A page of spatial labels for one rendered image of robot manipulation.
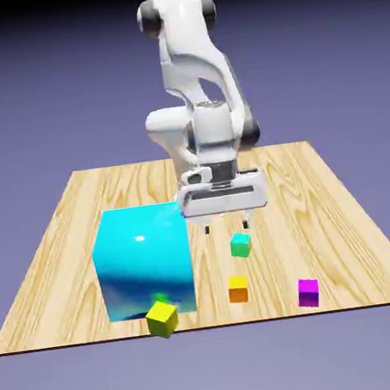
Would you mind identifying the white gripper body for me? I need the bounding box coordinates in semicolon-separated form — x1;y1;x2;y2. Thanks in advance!
174;167;271;220

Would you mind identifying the small green cube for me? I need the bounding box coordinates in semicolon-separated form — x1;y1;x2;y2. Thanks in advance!
228;230;254;260

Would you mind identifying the small orange cube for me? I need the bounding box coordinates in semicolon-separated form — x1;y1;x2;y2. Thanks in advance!
226;274;252;306

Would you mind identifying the small magenta cube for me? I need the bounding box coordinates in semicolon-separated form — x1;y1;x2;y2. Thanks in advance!
295;276;322;310

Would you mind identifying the small yellow cube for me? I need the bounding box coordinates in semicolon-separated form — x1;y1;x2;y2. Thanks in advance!
143;298;182;342

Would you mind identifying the large cyan box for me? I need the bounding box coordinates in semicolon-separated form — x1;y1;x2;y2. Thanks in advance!
86;199;200;325

